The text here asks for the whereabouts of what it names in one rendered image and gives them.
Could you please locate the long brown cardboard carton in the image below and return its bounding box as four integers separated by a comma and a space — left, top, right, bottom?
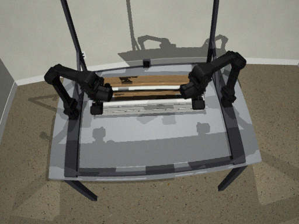
104, 75, 189, 100

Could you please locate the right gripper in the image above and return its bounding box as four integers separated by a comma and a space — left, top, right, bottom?
88, 77, 104, 115

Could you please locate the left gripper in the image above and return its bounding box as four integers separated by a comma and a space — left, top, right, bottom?
192, 89, 206, 110

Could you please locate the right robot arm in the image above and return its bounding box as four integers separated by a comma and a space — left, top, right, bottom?
44, 64, 113, 120

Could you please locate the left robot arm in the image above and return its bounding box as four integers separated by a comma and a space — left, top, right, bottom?
179, 51, 246, 108

